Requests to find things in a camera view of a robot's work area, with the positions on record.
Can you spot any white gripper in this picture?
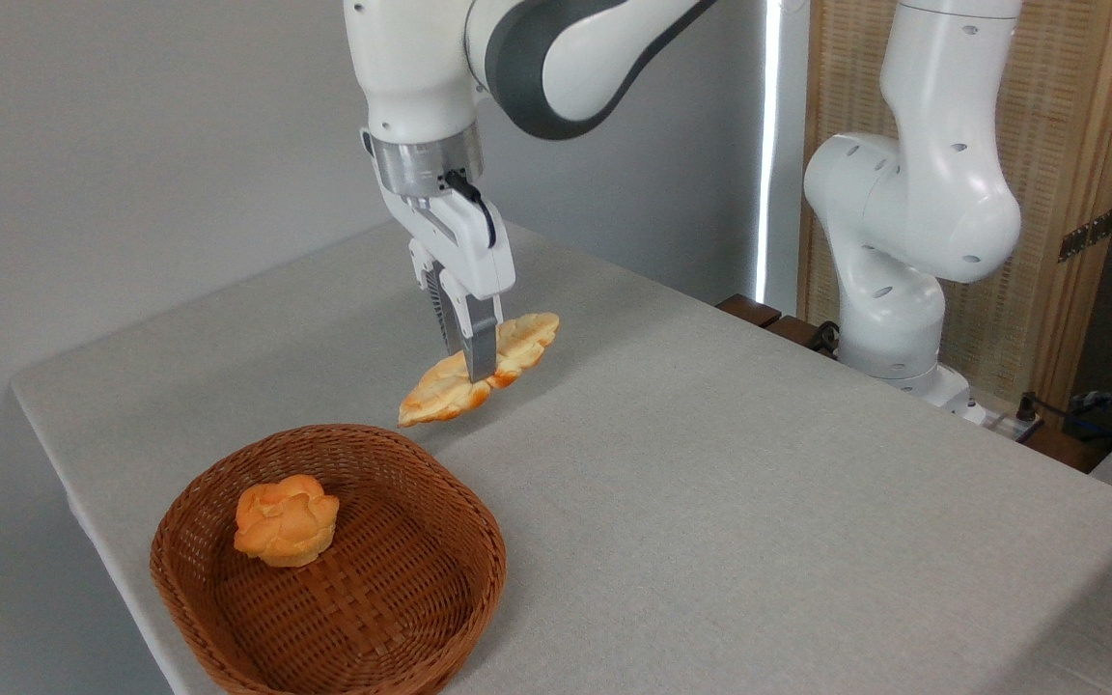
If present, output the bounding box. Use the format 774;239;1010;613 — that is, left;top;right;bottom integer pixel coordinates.
381;189;517;383

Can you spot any long braided bread loaf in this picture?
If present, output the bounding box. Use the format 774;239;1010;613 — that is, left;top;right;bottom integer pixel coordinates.
398;312;561;429

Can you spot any round orange bread roll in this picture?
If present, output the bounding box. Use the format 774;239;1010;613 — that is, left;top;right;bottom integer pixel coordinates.
233;474;341;569

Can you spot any brown wicker basket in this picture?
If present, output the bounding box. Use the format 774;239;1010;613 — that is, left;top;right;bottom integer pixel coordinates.
149;424;508;695

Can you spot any grey tablecloth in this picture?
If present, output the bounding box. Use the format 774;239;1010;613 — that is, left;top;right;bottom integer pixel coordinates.
11;224;1112;695

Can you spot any white vertical light strip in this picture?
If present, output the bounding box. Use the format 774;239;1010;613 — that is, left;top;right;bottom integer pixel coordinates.
755;0;786;306

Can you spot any white power strip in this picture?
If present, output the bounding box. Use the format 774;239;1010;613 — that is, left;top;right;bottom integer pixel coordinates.
959;400;1045;444

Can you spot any dark metal screen hinge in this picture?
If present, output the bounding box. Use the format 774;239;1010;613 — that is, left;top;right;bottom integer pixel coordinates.
1058;207;1112;264

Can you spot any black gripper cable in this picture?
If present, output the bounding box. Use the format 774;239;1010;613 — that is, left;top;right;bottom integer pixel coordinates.
444;168;500;250

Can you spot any black power plug cable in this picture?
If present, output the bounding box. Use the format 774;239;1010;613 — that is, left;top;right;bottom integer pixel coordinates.
1015;391;1112;457

